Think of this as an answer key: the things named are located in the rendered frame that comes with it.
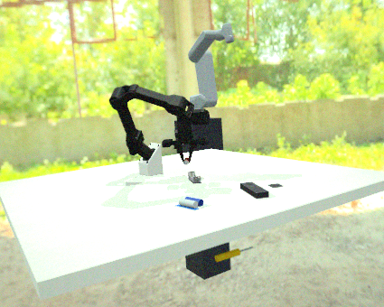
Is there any yellow-handled screwdriver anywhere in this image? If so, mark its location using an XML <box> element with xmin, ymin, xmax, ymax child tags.
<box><xmin>215</xmin><ymin>247</ymin><xmax>253</xmax><ymax>262</ymax></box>

